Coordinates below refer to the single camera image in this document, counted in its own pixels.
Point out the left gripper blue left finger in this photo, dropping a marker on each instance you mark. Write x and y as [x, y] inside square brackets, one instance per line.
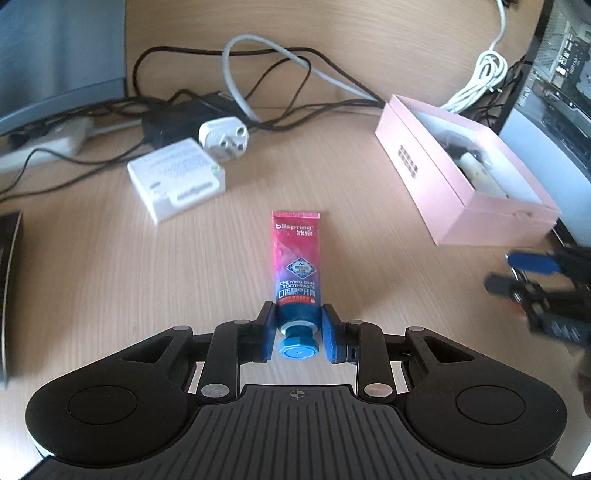
[263, 333]

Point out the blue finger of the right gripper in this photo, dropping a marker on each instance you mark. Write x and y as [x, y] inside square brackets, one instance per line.
[507, 287]
[533, 262]

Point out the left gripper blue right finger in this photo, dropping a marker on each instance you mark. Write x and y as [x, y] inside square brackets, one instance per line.
[333, 334]

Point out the red blue toothpaste tube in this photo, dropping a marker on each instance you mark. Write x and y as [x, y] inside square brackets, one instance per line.
[296, 281]

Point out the yellowish object in box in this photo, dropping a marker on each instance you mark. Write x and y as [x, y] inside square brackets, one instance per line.
[479, 177]

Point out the pink open cardboard box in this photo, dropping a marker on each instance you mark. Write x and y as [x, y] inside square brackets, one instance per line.
[424, 142]

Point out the right computer monitor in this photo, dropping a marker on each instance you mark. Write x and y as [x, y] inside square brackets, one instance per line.
[546, 121]

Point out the computer monitor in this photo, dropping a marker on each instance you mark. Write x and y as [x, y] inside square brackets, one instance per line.
[57, 56]
[546, 121]

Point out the white boxy power adapter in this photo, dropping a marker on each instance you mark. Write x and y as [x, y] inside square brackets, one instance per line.
[175, 178]

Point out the white round travel plug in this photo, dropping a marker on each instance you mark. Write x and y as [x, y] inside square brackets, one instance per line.
[224, 138]

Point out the black power brick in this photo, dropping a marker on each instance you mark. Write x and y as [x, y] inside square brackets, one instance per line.
[164, 125]

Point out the white power strip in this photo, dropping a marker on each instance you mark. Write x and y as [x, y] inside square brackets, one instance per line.
[66, 139]

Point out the black keyboard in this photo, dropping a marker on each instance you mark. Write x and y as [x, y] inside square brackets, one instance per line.
[11, 234]

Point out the left computer monitor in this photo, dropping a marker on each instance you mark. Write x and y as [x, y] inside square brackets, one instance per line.
[57, 56]

